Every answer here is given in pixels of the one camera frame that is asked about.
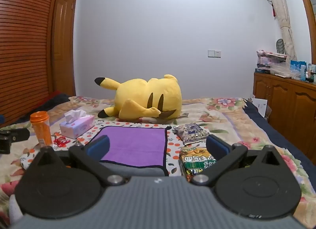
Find orange plastic bottle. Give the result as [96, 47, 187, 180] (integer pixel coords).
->
[30, 111, 53, 147]

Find wooden window frame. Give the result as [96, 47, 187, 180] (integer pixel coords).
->
[292, 0, 316, 54]

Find beige patterned curtain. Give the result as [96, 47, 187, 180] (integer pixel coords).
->
[259, 0, 298, 61]

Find wooden louvered wardrobe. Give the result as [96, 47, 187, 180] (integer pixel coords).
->
[0, 0, 65, 127]

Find navy blanket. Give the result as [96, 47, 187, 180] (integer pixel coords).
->
[243, 98, 316, 165]

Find grey towel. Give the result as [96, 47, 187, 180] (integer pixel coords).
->
[99, 161, 170, 177]

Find dark striped oval object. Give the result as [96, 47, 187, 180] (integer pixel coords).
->
[276, 39, 287, 54]

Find red candy wrapper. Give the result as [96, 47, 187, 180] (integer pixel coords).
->
[53, 138, 71, 148]

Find dark cloth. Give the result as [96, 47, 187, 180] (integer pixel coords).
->
[15, 91, 72, 123]

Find small bottles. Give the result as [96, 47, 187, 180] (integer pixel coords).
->
[306, 63, 316, 83]

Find blue white snack packet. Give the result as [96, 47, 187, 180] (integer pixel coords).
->
[173, 122, 210, 145]

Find purple towel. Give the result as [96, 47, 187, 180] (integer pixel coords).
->
[89, 126, 172, 170]

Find white cardboard box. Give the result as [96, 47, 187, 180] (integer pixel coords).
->
[252, 97, 268, 118]

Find green snack packet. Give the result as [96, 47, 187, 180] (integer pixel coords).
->
[179, 146, 218, 182]

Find yellow plush toy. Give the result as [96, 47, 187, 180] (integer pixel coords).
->
[94, 74, 182, 121]

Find wooden door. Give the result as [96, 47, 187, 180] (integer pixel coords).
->
[51, 0, 78, 96]

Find stack of printed papers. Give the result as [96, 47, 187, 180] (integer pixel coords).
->
[256, 50, 288, 74]

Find blue cartons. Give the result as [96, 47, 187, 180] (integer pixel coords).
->
[290, 60, 307, 81]

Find pink tissue box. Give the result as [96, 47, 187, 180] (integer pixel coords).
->
[59, 110, 95, 139]

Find wooden cabinet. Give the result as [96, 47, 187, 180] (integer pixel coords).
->
[253, 72, 316, 165]

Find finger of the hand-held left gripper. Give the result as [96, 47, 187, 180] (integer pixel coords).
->
[0, 128, 30, 155]

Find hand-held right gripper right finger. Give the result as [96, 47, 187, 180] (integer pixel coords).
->
[192, 135, 289, 187]

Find clear plastic bag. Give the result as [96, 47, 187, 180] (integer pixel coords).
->
[270, 62, 300, 79]

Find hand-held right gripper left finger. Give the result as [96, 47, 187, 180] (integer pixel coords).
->
[27, 135, 126, 187]

